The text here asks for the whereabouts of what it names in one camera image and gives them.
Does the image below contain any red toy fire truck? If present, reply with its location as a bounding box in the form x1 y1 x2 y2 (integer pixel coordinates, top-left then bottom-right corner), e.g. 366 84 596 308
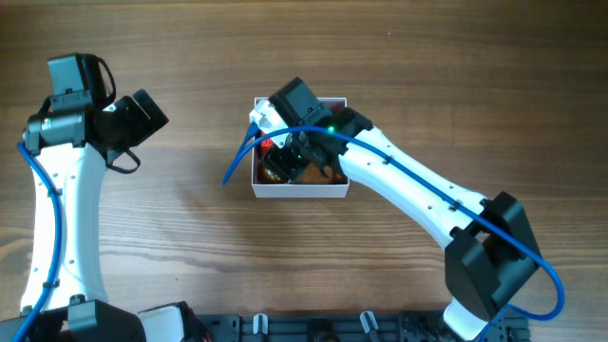
259 139 275 156

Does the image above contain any brown plush toy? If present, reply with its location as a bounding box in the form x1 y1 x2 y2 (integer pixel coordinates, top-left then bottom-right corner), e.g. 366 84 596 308
295 163 348 185

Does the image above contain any yellow round toy disc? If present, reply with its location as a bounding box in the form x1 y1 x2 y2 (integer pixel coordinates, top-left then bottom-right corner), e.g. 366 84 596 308
261 167 285 184

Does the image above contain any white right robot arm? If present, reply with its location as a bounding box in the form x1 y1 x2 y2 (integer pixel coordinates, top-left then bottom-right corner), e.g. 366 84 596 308
249 77 542 340

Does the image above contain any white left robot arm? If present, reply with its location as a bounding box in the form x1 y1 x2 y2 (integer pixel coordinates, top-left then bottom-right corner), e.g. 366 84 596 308
1 53 211 341

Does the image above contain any white cardboard box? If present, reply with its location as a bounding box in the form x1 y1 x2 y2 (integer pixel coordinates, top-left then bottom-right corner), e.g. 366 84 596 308
251 96 352 200

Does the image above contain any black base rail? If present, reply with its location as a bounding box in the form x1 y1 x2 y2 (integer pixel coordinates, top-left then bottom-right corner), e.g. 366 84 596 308
189 308 531 342

